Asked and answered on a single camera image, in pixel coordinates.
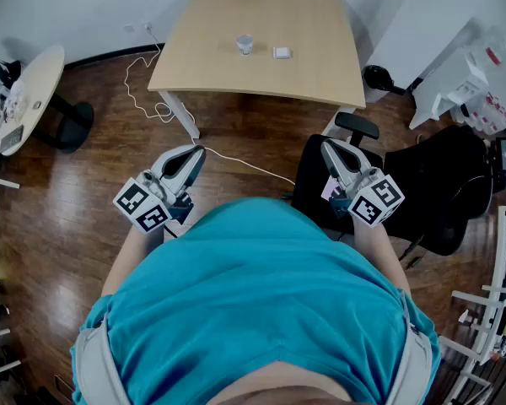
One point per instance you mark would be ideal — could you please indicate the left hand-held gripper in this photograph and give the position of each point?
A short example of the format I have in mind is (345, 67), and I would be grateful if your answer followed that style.
(139, 203)

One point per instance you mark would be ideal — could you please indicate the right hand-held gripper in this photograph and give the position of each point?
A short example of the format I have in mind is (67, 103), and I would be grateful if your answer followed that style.
(375, 203)

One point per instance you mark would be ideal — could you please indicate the small white square box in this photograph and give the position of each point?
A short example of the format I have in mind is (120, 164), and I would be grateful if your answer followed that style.
(282, 52)

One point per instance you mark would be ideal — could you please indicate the person's left forearm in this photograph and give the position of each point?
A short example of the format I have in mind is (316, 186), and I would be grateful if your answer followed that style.
(126, 260)

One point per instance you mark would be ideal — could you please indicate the person's right forearm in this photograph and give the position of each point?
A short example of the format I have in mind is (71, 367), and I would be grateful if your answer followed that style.
(379, 251)

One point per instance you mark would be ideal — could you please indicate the pink phone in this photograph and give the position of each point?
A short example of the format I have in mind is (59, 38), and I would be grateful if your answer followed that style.
(329, 189)

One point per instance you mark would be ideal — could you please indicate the black office chair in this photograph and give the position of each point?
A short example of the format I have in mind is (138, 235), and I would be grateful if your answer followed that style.
(430, 184)

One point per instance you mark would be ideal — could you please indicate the black round object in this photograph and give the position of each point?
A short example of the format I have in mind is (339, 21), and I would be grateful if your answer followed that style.
(377, 78)

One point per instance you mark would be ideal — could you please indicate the person's teal shirt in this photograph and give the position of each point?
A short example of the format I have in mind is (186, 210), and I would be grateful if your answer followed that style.
(244, 289)

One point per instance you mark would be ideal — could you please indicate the cluster of red-labelled bottles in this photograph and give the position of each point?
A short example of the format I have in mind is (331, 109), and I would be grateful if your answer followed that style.
(489, 114)

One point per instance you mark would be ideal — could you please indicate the small round grey object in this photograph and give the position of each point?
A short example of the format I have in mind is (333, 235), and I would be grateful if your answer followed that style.
(36, 105)

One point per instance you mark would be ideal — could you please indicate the white cabinet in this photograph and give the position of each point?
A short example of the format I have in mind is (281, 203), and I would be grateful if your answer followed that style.
(426, 23)

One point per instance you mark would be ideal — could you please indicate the round white side table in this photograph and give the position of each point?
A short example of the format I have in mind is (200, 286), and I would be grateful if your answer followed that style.
(38, 82)

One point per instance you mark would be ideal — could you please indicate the white crumpled bag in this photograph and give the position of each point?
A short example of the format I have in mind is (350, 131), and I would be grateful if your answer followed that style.
(16, 99)

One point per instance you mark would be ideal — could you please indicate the white metal rack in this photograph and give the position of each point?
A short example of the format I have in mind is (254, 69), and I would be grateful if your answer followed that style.
(495, 277)

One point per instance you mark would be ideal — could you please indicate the black bag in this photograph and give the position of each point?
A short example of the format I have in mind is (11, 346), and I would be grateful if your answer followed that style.
(4, 68)

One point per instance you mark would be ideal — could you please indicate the person's grey harness vest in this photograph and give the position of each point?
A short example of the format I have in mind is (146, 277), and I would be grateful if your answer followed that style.
(93, 365)

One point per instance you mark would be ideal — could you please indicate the person's neck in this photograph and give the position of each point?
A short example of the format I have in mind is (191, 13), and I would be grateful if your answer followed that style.
(278, 382)

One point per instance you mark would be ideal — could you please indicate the white wall outlet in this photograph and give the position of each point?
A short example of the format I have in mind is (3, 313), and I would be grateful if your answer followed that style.
(129, 28)

